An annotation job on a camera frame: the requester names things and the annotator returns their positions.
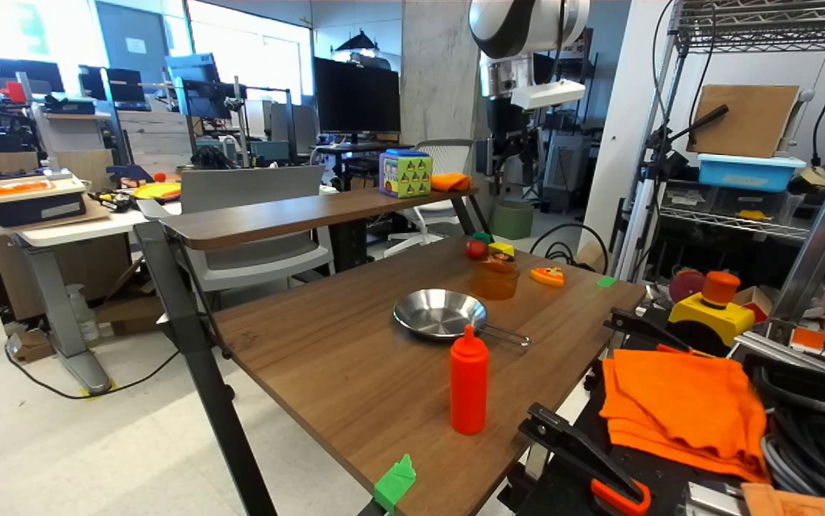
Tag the red toy ball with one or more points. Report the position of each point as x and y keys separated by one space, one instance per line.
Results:
x=473 y=249

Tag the silver metal pan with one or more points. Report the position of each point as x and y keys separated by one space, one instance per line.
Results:
x=439 y=314

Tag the dark red disc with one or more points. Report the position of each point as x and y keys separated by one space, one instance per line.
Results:
x=688 y=285

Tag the white height-adjustable desk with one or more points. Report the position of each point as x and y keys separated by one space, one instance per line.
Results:
x=51 y=288

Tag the folded orange cloth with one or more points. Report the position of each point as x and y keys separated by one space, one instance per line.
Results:
x=685 y=410

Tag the green toy block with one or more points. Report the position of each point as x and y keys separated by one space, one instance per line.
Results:
x=483 y=237

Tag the crumpled orange cloth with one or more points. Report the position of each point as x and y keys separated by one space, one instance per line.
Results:
x=451 y=181

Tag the device with orange top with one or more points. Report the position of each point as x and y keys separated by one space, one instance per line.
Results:
x=29 y=202

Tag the dark wooden bench table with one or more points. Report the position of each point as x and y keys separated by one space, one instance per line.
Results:
x=279 y=216

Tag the silver tripod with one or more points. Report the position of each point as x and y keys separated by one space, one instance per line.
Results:
x=658 y=191

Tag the colourful toy cube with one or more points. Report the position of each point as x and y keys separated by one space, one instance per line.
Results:
x=406 y=176

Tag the blue plastic bin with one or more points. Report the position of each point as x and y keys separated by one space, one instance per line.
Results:
x=750 y=172

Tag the amber transparent bowl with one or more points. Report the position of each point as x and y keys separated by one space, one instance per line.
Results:
x=495 y=282

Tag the yellow emergency stop box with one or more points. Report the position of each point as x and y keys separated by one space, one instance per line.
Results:
x=708 y=315

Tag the black monitor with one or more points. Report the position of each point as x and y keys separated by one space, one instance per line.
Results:
x=357 y=96

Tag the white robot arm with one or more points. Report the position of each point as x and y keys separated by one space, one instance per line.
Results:
x=545 y=24

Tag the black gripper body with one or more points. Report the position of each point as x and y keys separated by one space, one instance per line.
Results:
x=515 y=130

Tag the short green tape strip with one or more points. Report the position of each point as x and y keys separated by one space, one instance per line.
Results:
x=393 y=483

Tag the toy pizza slice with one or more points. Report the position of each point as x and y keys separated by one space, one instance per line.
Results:
x=549 y=277

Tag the cardboard sheet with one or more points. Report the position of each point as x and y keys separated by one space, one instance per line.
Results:
x=747 y=118

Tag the green waste bin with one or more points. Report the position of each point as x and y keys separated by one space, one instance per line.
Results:
x=515 y=219

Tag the red squeeze bottle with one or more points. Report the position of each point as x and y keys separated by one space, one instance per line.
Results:
x=469 y=381

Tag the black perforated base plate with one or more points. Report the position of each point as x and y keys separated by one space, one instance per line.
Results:
x=665 y=466

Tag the grey plastic chair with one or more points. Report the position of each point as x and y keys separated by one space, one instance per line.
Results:
x=251 y=186

